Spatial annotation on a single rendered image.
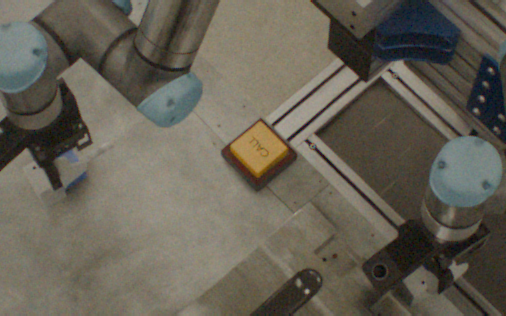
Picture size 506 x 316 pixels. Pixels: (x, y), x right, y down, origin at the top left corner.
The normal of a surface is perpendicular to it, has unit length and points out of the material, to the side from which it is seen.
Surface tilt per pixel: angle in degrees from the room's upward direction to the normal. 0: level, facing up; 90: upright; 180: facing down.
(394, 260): 31
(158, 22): 59
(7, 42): 0
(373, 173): 0
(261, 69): 0
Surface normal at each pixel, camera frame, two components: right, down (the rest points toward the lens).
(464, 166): -0.01, -0.41
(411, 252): -0.42, -0.07
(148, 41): -0.65, 0.31
